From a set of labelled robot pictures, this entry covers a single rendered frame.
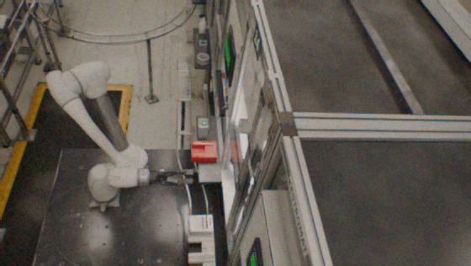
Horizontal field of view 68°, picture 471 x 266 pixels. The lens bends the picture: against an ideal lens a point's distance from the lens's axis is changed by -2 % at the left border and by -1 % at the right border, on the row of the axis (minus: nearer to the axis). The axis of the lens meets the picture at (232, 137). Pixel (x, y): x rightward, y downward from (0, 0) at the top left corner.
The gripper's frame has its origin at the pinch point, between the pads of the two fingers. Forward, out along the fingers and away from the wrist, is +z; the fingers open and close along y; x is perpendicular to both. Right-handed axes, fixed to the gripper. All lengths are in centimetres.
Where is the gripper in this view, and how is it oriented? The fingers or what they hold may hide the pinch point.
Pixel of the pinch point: (187, 177)
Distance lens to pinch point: 189.8
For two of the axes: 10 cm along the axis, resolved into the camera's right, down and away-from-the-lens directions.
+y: 1.3, -6.3, -7.7
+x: -0.9, -7.8, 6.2
